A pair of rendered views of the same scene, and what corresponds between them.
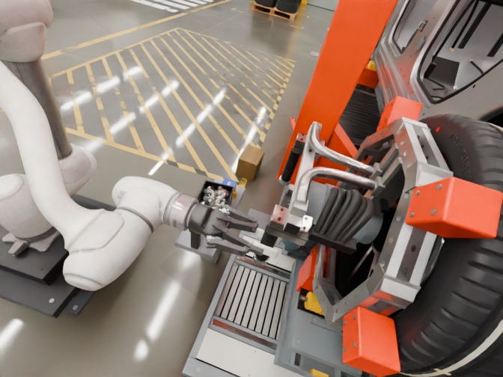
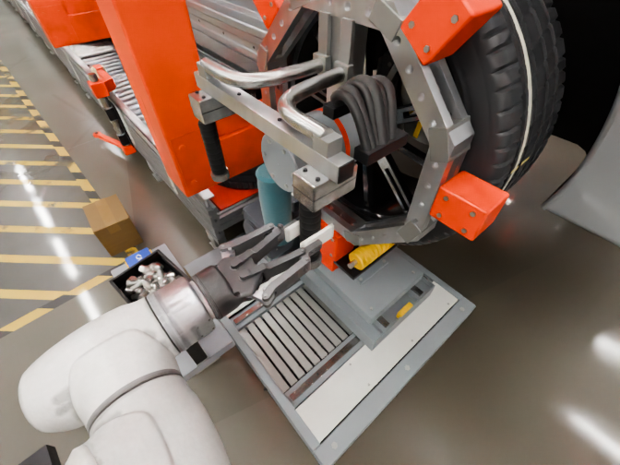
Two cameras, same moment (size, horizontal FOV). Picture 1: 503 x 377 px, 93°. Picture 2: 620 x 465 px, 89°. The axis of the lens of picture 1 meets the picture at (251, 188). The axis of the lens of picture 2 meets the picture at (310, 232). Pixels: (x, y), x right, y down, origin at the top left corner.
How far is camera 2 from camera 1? 0.24 m
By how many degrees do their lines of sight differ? 32
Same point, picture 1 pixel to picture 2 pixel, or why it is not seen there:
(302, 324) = (357, 293)
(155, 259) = not seen: hidden behind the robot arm
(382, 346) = (484, 193)
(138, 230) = (175, 394)
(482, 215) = not seen: outside the picture
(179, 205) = (177, 304)
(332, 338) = (384, 275)
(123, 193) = (63, 396)
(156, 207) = (150, 344)
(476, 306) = (514, 86)
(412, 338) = (491, 164)
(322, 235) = (375, 147)
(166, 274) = not seen: hidden behind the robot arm
